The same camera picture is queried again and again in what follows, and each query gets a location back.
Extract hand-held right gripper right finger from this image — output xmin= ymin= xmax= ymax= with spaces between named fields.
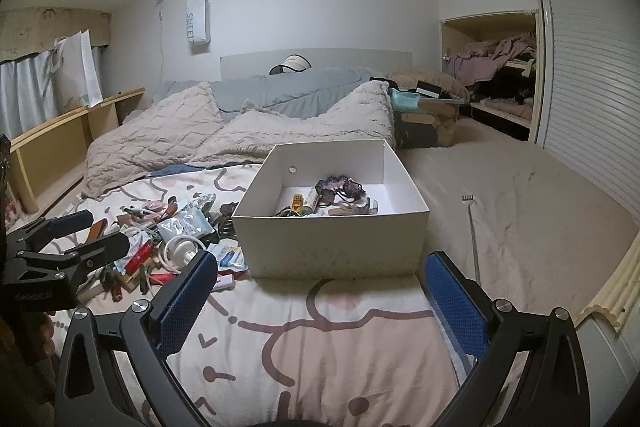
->
xmin=422 ymin=250 xmax=590 ymax=427

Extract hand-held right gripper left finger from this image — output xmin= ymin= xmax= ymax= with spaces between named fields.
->
xmin=54 ymin=250 xmax=219 ymax=427

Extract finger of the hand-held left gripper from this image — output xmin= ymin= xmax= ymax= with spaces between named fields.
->
xmin=15 ymin=231 xmax=132 ymax=281
xmin=6 ymin=208 xmax=95 ymax=254

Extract white cardboard box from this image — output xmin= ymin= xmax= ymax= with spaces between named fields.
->
xmin=231 ymin=138 xmax=431 ymax=280

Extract person's left hand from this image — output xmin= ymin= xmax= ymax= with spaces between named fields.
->
xmin=20 ymin=311 xmax=60 ymax=365

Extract blue white sachet strip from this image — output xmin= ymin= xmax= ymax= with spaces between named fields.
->
xmin=206 ymin=243 xmax=249 ymax=271

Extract metal back scratcher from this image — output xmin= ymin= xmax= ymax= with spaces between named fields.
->
xmin=459 ymin=193 xmax=482 ymax=284

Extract grey foil pouch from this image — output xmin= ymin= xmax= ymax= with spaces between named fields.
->
xmin=156 ymin=211 xmax=214 ymax=244

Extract wooden shelf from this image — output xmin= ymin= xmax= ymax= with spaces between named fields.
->
xmin=7 ymin=88 xmax=147 ymax=214

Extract beige plush bed cover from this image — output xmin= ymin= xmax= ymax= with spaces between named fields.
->
xmin=395 ymin=117 xmax=640 ymax=325

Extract grey curtain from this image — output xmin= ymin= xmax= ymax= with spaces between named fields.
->
xmin=0 ymin=47 xmax=62 ymax=144

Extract beige textured blanket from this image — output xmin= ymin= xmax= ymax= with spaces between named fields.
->
xmin=81 ymin=82 xmax=399 ymax=201

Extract white shopping bag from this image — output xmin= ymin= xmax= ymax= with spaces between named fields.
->
xmin=51 ymin=28 xmax=104 ymax=108

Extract purple crocheted item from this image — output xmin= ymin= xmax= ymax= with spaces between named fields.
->
xmin=314 ymin=173 xmax=364 ymax=204

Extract cream ribbed panel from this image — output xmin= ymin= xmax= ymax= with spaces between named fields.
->
xmin=574 ymin=236 xmax=640 ymax=334

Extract clear storage bin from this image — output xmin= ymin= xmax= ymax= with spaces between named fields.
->
xmin=390 ymin=87 xmax=472 ymax=148

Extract beige curtain valance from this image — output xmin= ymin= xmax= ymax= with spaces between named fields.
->
xmin=0 ymin=6 xmax=112 ymax=58

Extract built-in closet shelf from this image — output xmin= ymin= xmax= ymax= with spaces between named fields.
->
xmin=439 ymin=8 xmax=539 ymax=144

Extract grey pillow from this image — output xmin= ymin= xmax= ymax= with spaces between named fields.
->
xmin=149 ymin=66 xmax=397 ymax=124

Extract hanging white paper bag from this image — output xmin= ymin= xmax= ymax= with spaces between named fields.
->
xmin=185 ymin=0 xmax=212 ymax=51

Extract pile of clothes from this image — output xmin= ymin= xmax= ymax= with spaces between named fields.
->
xmin=445 ymin=34 xmax=537 ymax=120

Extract slatted closet door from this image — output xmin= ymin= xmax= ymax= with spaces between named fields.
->
xmin=531 ymin=0 xmax=640 ymax=229

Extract white sun visor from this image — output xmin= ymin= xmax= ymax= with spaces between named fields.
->
xmin=268 ymin=55 xmax=314 ymax=76

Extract grey headboard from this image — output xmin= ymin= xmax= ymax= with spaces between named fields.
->
xmin=219 ymin=48 xmax=414 ymax=84

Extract black hair ties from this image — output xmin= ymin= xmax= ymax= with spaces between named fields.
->
xmin=219 ymin=201 xmax=242 ymax=239

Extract white wall cable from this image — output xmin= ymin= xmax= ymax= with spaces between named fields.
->
xmin=156 ymin=0 xmax=169 ymax=84

